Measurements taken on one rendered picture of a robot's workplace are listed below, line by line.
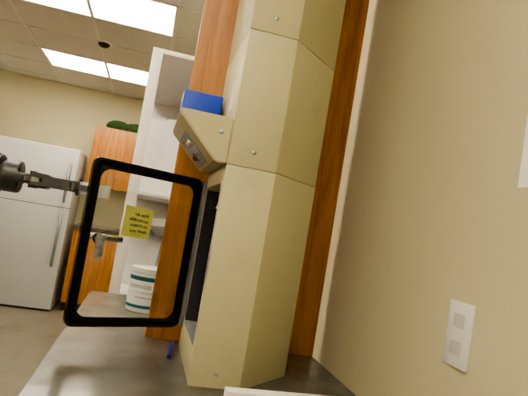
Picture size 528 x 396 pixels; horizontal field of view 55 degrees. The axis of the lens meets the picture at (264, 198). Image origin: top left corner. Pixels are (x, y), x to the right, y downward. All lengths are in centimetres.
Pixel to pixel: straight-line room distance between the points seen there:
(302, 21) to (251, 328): 68
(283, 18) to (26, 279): 526
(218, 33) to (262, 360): 90
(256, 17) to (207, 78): 38
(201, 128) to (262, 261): 31
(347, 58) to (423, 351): 91
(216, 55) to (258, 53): 39
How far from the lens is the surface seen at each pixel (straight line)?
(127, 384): 110
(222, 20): 155
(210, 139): 109
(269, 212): 110
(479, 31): 115
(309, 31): 123
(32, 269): 611
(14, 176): 128
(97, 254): 126
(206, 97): 132
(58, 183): 125
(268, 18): 118
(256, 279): 111
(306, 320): 155
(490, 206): 97
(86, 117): 677
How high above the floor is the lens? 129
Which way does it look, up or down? 3 degrees up
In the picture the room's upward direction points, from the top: 10 degrees clockwise
